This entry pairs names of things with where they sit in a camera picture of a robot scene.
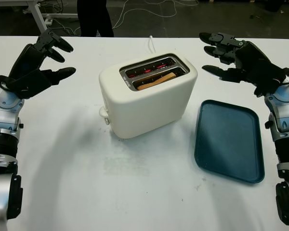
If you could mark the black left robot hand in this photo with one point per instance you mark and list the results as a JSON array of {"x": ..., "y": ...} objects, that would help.
[{"x": 26, "y": 60}]

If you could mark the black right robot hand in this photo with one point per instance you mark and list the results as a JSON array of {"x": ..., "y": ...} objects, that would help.
[{"x": 257, "y": 65}]

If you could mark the toast slice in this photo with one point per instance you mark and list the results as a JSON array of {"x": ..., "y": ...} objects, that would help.
[{"x": 159, "y": 80}]

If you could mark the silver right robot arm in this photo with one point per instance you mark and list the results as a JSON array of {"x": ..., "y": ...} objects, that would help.
[{"x": 284, "y": 115}]

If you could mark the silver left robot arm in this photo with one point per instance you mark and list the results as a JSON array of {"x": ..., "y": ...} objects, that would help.
[{"x": 4, "y": 103}]

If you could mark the person in black trousers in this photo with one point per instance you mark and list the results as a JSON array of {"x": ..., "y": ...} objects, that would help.
[{"x": 94, "y": 19}]

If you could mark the cream two-slot toaster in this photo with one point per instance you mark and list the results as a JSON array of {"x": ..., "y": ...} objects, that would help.
[{"x": 147, "y": 103}]

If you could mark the white power strip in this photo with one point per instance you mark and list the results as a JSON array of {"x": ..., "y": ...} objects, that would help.
[{"x": 49, "y": 21}]

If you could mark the small dark floor debris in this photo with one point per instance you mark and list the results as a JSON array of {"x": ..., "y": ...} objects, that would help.
[{"x": 255, "y": 16}]

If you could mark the dark blue plastic tray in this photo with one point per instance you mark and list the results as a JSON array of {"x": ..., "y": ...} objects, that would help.
[{"x": 228, "y": 144}]

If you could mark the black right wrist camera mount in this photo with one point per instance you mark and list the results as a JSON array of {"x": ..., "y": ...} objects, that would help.
[{"x": 262, "y": 90}]

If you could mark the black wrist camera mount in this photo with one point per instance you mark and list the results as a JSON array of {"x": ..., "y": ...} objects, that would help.
[
  {"x": 29, "y": 86},
  {"x": 262, "y": 90}
]

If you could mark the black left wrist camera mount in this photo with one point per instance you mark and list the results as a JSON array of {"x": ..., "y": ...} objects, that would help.
[{"x": 29, "y": 86}]

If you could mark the white metal table frame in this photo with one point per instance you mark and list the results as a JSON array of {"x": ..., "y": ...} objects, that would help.
[{"x": 37, "y": 16}]

